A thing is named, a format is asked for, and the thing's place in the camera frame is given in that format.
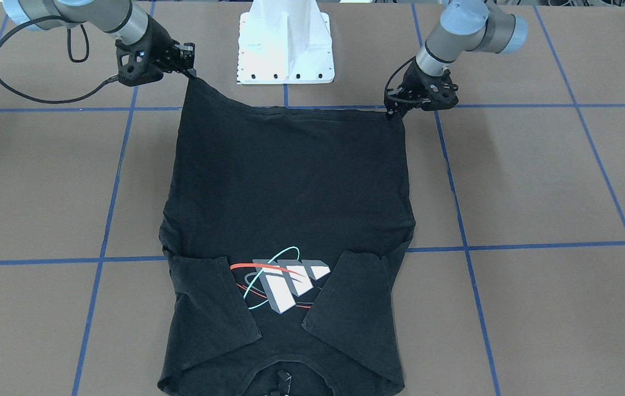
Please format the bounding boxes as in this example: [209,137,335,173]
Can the black printed t-shirt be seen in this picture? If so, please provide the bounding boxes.
[157,78,415,395]

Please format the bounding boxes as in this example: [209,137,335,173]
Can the white camera post base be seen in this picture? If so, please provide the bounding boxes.
[236,1,335,85]

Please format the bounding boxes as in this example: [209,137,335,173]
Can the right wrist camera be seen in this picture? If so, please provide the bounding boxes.
[116,46,164,87]

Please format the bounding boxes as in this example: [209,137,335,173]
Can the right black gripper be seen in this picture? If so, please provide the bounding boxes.
[115,16,197,79]

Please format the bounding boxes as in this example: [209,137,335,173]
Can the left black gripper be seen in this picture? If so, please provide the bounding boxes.
[384,59,448,120]

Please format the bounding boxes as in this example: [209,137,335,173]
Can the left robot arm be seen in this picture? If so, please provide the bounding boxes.
[384,1,528,118]

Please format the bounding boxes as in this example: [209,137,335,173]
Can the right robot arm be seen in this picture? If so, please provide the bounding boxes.
[2,1,196,87]

